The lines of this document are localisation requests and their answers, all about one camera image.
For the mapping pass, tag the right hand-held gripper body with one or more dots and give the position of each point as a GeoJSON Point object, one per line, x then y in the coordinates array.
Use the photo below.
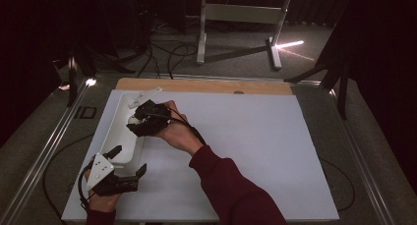
{"type": "Point", "coordinates": [155, 120]}

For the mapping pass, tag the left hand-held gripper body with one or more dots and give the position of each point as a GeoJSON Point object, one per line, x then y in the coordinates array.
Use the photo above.
{"type": "Point", "coordinates": [99, 171]}

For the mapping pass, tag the white plastic bin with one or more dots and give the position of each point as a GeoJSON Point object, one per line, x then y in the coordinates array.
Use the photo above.
{"type": "Point", "coordinates": [123, 143]}

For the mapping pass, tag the person's right hand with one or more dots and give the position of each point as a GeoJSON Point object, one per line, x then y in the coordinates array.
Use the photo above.
{"type": "Point", "coordinates": [178, 135]}

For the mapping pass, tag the person's left hand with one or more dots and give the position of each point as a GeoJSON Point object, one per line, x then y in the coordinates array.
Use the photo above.
{"type": "Point", "coordinates": [102, 203]}

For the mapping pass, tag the wooden board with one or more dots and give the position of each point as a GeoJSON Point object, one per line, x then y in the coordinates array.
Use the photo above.
{"type": "Point", "coordinates": [196, 85]}

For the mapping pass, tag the black tripod stand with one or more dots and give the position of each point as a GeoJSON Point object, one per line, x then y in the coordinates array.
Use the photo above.
{"type": "Point", "coordinates": [342, 97]}
{"type": "Point", "coordinates": [72, 87]}

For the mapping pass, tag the white table cover sheet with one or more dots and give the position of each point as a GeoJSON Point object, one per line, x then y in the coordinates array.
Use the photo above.
{"type": "Point", "coordinates": [255, 146]}

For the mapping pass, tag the dark curtain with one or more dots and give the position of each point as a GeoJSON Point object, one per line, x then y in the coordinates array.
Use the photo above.
{"type": "Point", "coordinates": [387, 71]}
{"type": "Point", "coordinates": [26, 54]}

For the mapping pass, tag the aluminium frame rail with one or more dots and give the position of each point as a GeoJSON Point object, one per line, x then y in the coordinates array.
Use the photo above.
{"type": "Point", "coordinates": [42, 159]}
{"type": "Point", "coordinates": [364, 172]}

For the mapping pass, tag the white metal stand frame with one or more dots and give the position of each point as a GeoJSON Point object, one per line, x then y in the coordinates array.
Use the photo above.
{"type": "Point", "coordinates": [242, 14]}

